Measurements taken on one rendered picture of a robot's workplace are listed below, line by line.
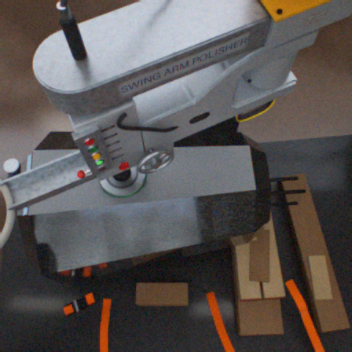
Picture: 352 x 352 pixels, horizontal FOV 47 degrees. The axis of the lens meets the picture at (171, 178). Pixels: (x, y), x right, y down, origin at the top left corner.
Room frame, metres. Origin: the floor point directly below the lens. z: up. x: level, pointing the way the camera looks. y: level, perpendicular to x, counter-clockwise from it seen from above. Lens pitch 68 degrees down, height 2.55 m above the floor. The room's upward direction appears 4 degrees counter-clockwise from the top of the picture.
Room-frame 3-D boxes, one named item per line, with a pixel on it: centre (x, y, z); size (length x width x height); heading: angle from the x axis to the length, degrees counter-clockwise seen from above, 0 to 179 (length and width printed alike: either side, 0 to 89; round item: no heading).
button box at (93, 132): (0.60, 0.25, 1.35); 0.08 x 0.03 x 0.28; 111
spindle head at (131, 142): (0.76, 0.15, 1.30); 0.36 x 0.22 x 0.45; 111
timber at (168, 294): (0.28, 0.10, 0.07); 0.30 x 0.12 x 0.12; 86
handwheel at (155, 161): (0.67, 0.07, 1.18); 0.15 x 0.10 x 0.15; 111
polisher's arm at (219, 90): (0.86, -0.15, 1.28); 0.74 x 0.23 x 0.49; 111
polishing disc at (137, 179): (0.73, 0.22, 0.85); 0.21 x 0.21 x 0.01
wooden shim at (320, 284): (0.31, -0.82, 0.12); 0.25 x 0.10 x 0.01; 178
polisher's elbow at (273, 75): (0.97, -0.39, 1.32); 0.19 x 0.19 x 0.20
